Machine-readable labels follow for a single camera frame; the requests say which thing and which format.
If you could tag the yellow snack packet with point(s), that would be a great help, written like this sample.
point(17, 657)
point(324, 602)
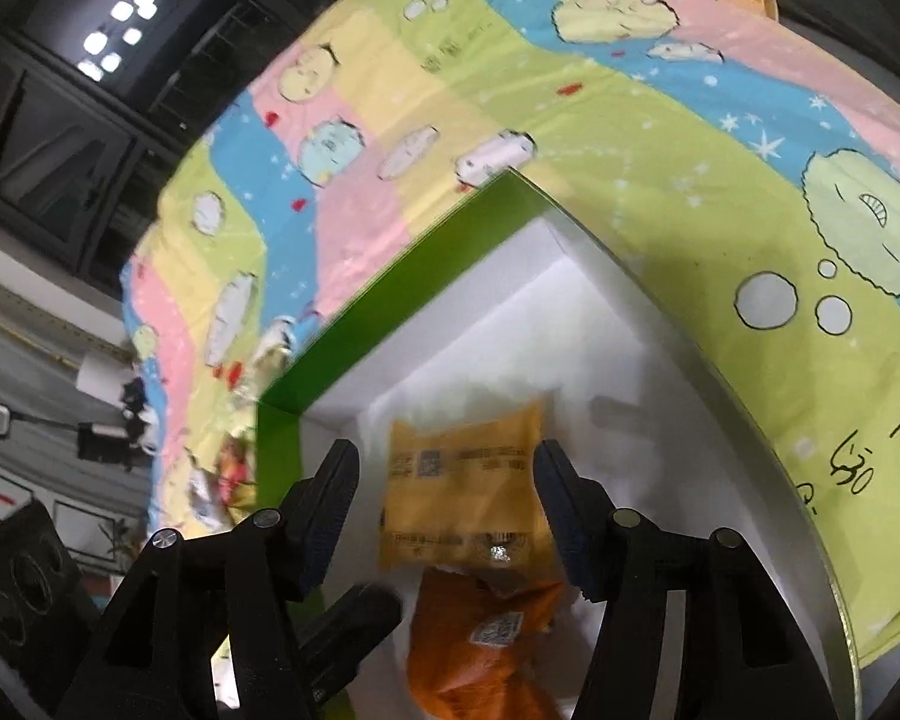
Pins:
point(465, 495)

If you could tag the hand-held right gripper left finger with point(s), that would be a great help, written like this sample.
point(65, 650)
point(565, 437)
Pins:
point(328, 517)

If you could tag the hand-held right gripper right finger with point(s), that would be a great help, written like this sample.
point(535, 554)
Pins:
point(564, 517)

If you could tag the red snack packet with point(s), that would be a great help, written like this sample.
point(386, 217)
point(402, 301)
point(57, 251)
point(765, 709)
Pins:
point(231, 472)

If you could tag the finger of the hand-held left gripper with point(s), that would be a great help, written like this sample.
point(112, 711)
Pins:
point(360, 615)

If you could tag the green box with white inside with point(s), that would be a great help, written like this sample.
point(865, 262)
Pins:
point(375, 330)

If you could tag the shiny silver snack packet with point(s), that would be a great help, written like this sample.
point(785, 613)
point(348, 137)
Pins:
point(274, 356)

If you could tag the pastel cartoon printed blanket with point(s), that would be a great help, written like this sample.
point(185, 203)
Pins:
point(570, 127)

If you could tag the orange snack packet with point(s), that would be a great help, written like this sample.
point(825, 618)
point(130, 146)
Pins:
point(465, 667)

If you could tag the black camera on stand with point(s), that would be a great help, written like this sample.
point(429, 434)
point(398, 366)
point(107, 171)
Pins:
point(109, 441)

